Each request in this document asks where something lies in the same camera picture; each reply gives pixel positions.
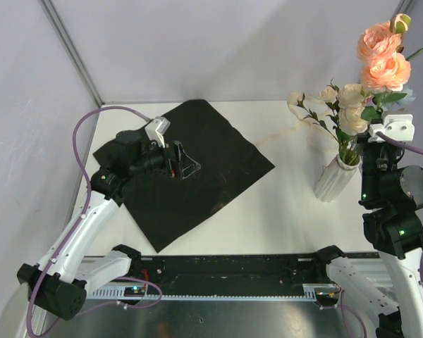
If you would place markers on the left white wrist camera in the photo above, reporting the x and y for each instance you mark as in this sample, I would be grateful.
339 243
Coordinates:
156 129

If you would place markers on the cream small rose spray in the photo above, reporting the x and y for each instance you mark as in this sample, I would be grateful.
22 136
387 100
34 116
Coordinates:
320 111

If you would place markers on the white ribbed vase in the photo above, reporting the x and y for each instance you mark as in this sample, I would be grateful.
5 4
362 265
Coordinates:
334 178

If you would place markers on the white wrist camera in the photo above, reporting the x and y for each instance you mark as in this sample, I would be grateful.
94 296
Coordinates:
396 125
156 129

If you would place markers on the cream ribbon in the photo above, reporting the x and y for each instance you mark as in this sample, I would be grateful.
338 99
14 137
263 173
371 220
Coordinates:
303 130

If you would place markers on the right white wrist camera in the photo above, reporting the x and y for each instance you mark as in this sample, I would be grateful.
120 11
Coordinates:
396 125

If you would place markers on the aluminium frame rails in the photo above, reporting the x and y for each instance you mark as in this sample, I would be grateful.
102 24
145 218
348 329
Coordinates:
391 196

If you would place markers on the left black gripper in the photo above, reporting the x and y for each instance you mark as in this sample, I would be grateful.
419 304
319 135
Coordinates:
178 165

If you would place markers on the pink rose stem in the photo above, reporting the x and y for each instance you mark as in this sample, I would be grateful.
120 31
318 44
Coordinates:
386 70

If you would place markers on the blue flower stem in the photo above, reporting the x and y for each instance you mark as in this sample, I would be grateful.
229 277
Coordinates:
407 99

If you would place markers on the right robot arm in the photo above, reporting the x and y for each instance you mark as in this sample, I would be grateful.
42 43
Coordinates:
391 196

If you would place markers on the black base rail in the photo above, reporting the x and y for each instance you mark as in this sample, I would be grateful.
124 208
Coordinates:
228 276

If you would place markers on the large cream rose stem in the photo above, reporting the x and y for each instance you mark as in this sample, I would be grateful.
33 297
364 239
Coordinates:
351 103

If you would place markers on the black wrapping paper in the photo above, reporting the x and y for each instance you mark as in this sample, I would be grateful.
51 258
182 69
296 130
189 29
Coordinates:
191 216

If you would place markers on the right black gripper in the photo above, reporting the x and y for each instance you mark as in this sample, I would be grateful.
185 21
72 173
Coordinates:
362 141

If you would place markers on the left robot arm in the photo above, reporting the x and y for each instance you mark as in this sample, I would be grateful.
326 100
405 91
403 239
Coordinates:
59 283

